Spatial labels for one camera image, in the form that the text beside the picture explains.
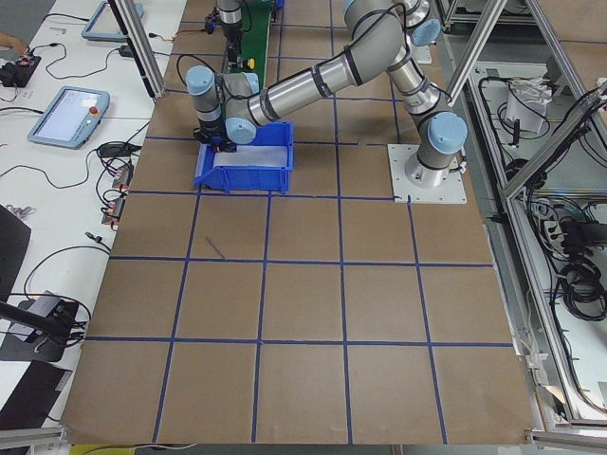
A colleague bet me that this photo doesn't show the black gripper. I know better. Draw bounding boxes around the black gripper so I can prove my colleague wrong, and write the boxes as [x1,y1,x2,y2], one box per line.
[193,128,236,153]
[226,33,241,62]

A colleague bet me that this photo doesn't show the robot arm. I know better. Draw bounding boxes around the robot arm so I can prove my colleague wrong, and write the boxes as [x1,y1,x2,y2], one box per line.
[216,0,243,64]
[185,0,468,189]

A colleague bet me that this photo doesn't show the green conveyor belt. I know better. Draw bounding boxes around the green conveyor belt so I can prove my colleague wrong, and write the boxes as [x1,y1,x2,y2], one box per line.
[227,1,275,85]

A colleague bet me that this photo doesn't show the white foam bin liner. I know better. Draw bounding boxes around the white foam bin liner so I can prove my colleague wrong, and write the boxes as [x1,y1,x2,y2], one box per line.
[213,145,288,168]

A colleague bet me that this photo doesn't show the left blue plastic bin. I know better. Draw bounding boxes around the left blue plastic bin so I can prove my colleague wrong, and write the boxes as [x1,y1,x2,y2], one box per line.
[193,121,294,193]

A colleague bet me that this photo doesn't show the black power adapter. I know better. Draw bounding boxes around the black power adapter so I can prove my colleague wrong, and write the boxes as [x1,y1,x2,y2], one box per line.
[119,45,134,58]

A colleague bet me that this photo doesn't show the far teach pendant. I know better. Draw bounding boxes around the far teach pendant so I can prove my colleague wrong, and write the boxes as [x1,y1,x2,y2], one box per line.
[81,1,126,43]

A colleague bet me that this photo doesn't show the teach pendant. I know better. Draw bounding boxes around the teach pendant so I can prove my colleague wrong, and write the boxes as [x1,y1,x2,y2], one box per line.
[81,1,126,43]
[27,86,110,149]

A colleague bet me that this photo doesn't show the near teach pendant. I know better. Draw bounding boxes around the near teach pendant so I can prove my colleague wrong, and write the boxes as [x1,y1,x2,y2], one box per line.
[27,86,110,149]

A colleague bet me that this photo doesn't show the aluminium frame post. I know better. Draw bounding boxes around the aluminium frame post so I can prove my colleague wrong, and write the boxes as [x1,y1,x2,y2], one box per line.
[108,0,166,100]

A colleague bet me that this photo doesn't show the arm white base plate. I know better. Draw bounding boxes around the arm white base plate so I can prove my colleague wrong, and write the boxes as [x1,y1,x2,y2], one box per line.
[410,44,432,64]
[387,144,468,205]

